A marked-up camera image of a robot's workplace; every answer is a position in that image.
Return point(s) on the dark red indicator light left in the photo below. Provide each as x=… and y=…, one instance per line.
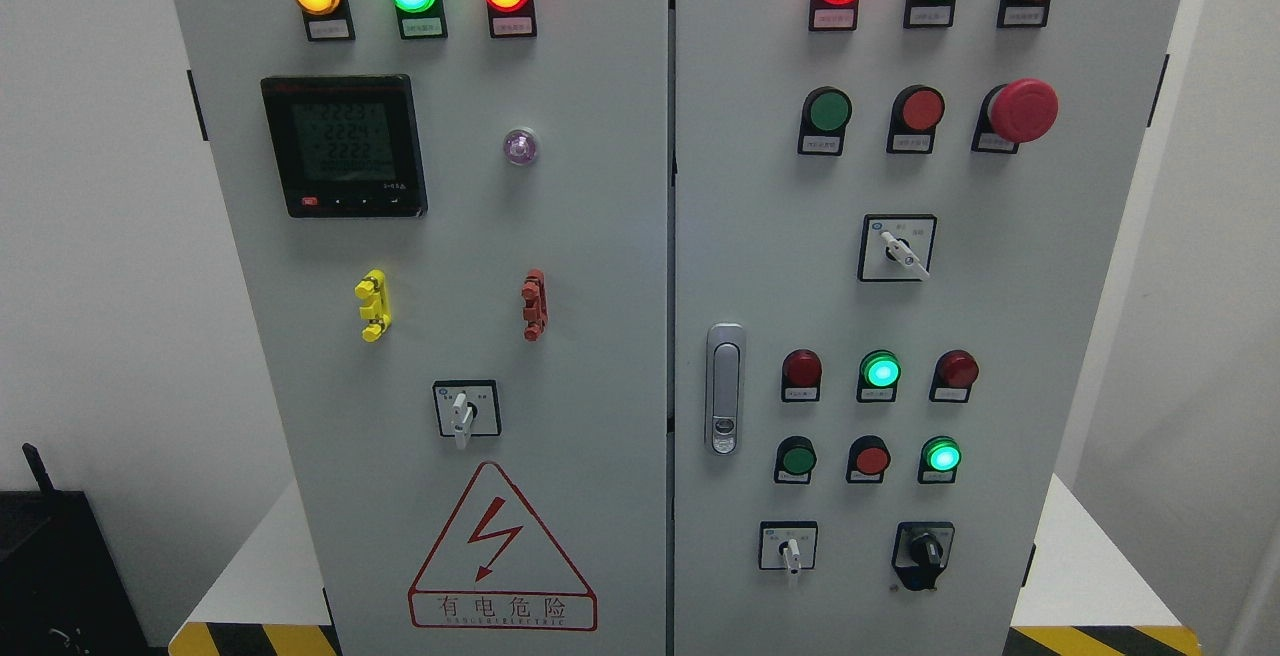
x=801, y=372

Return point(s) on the white platform with hazard stripes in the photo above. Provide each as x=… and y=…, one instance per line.
x=1082, y=597

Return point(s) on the red terminal connector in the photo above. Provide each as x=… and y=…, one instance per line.
x=535, y=312

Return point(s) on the grey right cabinet door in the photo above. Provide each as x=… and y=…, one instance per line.
x=771, y=240

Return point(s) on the lit green push button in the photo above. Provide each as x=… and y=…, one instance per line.
x=939, y=460

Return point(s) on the dark red indicator light right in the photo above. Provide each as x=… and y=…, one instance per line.
x=954, y=376

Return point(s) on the red emergency stop mushroom button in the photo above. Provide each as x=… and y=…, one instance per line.
x=1014, y=114

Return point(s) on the red indicator light top left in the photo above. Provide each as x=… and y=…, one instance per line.
x=512, y=18

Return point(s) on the green push button second row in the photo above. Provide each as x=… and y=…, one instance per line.
x=826, y=112

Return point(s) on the red push button second row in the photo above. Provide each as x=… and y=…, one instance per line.
x=914, y=118

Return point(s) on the green indicator light top left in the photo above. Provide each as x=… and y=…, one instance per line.
x=421, y=19

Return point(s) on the grey left cabinet door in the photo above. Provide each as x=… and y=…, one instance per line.
x=583, y=409

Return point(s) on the dark red indicator light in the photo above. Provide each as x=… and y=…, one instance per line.
x=801, y=372
x=954, y=376

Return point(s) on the grey cabinet door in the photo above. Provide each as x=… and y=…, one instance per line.
x=583, y=409
x=771, y=240

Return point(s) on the small clear purple lamp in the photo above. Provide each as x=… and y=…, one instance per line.
x=520, y=147

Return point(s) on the yellow indicator light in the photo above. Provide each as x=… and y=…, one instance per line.
x=327, y=20

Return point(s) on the small red push button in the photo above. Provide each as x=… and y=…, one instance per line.
x=868, y=460

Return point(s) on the black rotary knob switch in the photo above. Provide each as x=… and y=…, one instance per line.
x=920, y=552

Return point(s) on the black digital power meter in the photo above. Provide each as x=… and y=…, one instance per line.
x=346, y=146

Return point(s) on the black box with antenna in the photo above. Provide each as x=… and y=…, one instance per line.
x=60, y=591

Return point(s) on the red electric hazard warning sticker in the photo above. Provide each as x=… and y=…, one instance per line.
x=495, y=565

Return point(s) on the small green push button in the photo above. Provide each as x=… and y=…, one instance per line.
x=795, y=460

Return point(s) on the yellow terminal connector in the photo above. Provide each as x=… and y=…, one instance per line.
x=372, y=293

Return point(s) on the lit green indicator light middle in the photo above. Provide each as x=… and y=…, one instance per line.
x=878, y=377

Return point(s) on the white rotary selector switch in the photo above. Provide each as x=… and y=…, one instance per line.
x=896, y=247
x=789, y=546
x=467, y=410

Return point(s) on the silver cabinet door handle lock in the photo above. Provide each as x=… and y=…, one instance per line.
x=723, y=391

